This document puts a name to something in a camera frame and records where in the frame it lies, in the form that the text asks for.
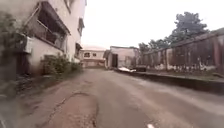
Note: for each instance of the small grey building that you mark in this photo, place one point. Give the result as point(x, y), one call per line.
point(121, 56)

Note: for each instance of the pale house with windows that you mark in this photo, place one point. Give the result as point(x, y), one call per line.
point(91, 56)

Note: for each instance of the worn grey asphalt road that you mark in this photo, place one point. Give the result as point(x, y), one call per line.
point(133, 100)

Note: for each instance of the green bush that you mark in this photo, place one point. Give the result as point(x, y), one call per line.
point(58, 65)

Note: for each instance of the pale multi-storey building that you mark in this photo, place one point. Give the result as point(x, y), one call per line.
point(50, 30)

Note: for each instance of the tall dark tree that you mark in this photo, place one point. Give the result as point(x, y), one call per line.
point(188, 26)

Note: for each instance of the climbing green plant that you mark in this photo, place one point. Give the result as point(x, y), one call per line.
point(7, 36)

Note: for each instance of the low concrete kerb wall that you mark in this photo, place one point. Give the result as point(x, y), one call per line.
point(180, 81)

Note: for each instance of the long stained boundary wall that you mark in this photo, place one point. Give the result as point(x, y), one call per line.
point(186, 53)

